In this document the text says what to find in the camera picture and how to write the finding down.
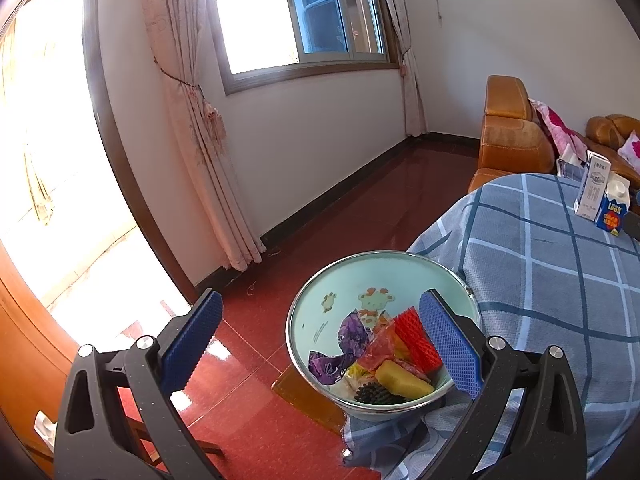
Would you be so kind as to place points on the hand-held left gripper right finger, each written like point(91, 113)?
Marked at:
point(452, 345)

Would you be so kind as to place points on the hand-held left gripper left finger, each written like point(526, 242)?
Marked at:
point(192, 345)

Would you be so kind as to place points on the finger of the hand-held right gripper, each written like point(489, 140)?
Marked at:
point(634, 222)

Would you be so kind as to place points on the red foam net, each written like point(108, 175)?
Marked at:
point(415, 340)

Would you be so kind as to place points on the yellow sponge block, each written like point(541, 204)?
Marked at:
point(400, 380)

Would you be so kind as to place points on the pink plastic wrapper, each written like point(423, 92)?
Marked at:
point(377, 352)

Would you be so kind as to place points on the purple foil wrapper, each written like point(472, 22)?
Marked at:
point(327, 367)
point(352, 332)

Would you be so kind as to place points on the mint green giraffe print bin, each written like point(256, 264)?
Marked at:
point(325, 280)

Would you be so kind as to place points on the blue gable top carton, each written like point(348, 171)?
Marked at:
point(612, 215)

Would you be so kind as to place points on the tall white milk carton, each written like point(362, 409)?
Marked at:
point(595, 185)

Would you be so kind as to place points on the pink floral pillow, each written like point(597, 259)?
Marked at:
point(555, 125)
point(632, 150)

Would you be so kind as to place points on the orange leather sofa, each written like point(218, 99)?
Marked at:
point(605, 125)

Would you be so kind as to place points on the blue plaid tablecloth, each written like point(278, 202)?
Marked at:
point(540, 270)

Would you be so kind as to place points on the wooden stool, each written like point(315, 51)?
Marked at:
point(310, 405)

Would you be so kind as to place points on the orange leather armchair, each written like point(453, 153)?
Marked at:
point(505, 145)

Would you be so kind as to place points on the brown wooden door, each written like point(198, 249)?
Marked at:
point(25, 350)

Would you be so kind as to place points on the pink floral curtain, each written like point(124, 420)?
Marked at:
point(410, 85)
point(200, 135)

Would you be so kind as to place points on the sliding glass window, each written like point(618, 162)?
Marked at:
point(300, 10)

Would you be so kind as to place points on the dark wooden door frame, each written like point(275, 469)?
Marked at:
point(91, 60)

